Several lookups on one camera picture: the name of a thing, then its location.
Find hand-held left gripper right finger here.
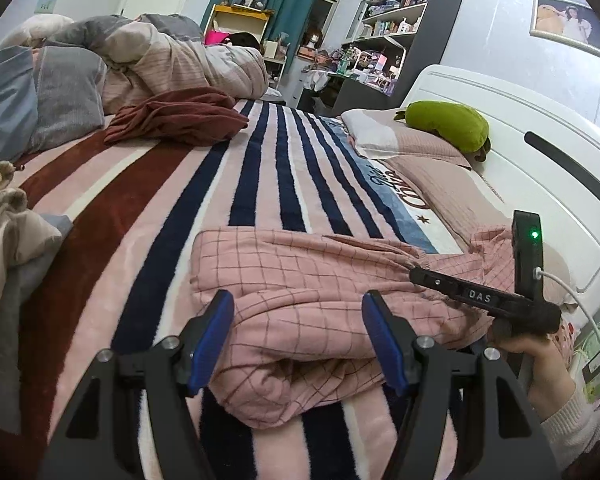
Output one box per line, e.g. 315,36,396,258
361,290,563,480

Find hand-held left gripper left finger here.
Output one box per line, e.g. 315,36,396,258
37,289,236,480

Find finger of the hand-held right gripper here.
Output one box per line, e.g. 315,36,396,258
408,266,463,307

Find pink checked pants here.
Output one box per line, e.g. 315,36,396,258
190,225,571,431

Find person's right forearm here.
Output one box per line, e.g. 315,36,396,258
535,385,600,478

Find person's right hand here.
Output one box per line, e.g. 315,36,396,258
489,332,577,422

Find pink quilted pillow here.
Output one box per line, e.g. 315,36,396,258
385,152,578,306

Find striped fleece blanket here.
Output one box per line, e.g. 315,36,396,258
0,97,481,480

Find white and pink pillow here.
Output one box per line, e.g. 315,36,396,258
341,107,473,168

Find green plush toy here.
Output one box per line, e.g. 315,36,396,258
394,101,492,162

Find white bed headboard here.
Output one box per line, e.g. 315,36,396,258
402,64,600,306

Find maroon cloth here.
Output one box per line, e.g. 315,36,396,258
103,86,251,147

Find beige patterned cloth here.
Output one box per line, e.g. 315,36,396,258
0,160,73,436

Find dark bookshelf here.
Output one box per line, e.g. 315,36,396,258
300,0,466,117

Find grey and pink duvet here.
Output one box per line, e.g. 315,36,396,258
45,14,271,116

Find window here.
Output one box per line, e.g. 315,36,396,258
310,0,353,36

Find grey blue folded clothes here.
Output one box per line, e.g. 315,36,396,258
0,45,108,171

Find yellow shelf unit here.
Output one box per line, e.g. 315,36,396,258
200,4,271,47

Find pale pink pillow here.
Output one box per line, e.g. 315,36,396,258
0,12,76,53

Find white cable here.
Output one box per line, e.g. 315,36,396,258
534,268,600,367

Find framed wall picture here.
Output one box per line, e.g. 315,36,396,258
529,0,600,61

